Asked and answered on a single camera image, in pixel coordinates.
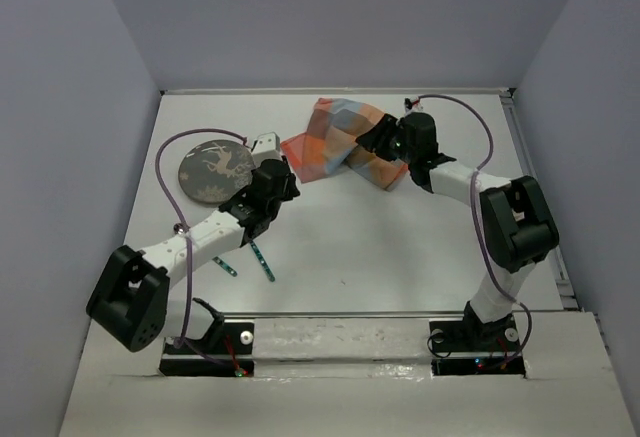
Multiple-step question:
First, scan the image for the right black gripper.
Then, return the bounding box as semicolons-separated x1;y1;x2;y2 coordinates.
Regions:
355;114;416;164

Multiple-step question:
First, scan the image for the dark round deer plate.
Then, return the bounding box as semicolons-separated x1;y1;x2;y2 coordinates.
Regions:
178;139;254;206

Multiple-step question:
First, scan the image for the fork with teal handle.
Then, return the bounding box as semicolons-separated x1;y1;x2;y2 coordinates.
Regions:
250;241;276;282

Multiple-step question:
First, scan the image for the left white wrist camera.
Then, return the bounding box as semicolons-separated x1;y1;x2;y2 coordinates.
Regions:
251;132;281;168

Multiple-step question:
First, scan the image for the aluminium table edge rail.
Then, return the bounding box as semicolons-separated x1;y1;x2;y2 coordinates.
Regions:
160;87;511;96

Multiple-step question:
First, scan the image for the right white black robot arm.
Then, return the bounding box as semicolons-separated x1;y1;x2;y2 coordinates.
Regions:
356;112;559;358

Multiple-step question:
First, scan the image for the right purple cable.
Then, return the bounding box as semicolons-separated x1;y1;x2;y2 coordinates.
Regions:
417;93;534;372

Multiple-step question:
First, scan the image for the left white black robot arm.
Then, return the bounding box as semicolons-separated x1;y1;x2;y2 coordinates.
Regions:
86;159;300;352

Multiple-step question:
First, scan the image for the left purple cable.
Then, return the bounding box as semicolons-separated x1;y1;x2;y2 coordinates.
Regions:
155;129;249;373

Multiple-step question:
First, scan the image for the orange grey checkered cloth napkin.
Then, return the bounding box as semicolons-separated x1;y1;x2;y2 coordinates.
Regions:
281;98;408;191

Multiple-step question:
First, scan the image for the white front cover panel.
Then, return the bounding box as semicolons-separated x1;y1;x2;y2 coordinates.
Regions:
61;312;634;436

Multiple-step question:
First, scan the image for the purple cable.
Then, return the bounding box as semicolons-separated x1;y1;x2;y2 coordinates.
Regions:
155;129;249;373
417;93;534;372

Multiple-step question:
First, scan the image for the spoon with teal handle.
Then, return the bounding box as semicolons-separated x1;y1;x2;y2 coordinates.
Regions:
173;223;238;277

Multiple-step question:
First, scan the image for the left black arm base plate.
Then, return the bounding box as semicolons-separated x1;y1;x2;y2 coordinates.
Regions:
158;319;255;378

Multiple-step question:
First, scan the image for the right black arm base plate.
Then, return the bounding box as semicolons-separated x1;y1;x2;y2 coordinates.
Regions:
426;317;526;377

